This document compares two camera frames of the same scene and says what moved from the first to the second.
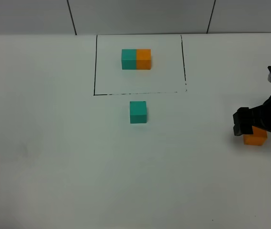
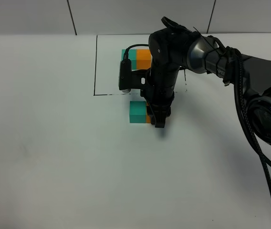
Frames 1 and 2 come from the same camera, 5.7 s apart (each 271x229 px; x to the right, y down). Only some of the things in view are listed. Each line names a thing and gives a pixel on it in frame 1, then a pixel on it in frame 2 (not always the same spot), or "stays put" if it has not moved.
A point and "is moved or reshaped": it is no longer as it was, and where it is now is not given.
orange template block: [143, 59] stays put
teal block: [138, 111] stays put
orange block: [258, 138] is moved or reshaped
